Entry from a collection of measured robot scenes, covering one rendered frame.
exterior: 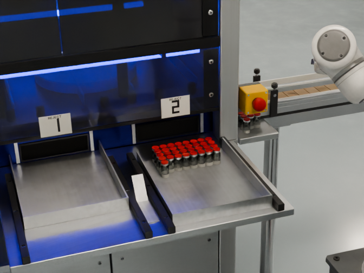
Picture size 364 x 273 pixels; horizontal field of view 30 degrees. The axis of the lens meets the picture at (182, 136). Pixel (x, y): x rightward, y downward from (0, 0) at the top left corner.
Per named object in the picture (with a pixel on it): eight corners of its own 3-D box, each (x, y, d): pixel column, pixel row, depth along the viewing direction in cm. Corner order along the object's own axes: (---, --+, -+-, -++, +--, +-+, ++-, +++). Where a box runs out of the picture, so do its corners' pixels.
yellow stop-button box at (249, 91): (236, 106, 207) (236, 84, 203) (258, 102, 209) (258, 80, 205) (246, 116, 200) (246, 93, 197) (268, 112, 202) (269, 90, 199)
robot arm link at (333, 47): (368, 62, 139) (340, 27, 140) (368, 53, 126) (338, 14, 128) (333, 87, 140) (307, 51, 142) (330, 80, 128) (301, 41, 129)
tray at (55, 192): (10, 165, 192) (8, 154, 191) (100, 150, 200) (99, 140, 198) (24, 229, 163) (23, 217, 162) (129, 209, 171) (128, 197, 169)
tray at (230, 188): (137, 162, 192) (136, 151, 191) (223, 148, 199) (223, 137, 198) (173, 226, 163) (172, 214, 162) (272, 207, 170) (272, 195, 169)
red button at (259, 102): (249, 108, 201) (249, 96, 199) (261, 106, 202) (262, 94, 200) (254, 114, 198) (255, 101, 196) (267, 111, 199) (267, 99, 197)
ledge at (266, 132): (222, 126, 217) (222, 121, 216) (259, 119, 220) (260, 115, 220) (239, 144, 205) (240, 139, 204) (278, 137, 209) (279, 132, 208)
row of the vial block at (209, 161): (157, 171, 187) (157, 156, 185) (219, 160, 192) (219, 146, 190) (160, 175, 185) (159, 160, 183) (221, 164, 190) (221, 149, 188)
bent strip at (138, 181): (132, 195, 177) (131, 175, 174) (143, 193, 178) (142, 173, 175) (148, 223, 165) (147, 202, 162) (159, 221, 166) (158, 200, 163)
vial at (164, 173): (160, 175, 185) (159, 160, 183) (168, 174, 186) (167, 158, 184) (162, 179, 183) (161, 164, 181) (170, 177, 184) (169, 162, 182)
